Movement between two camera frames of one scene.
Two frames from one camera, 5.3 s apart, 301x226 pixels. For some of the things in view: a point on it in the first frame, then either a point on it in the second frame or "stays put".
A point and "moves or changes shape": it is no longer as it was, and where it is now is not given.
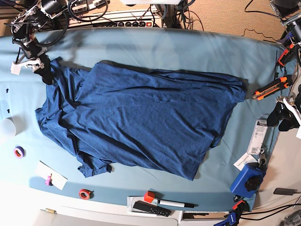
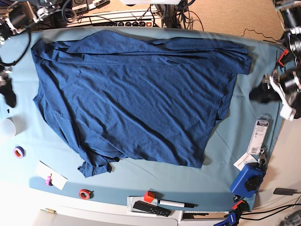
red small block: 149,196 stays put
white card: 43,171 stays put
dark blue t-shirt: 118,113 moves or changes shape
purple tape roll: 19,152 stays put
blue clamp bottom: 231,219 stays put
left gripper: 31,50 to 6,86
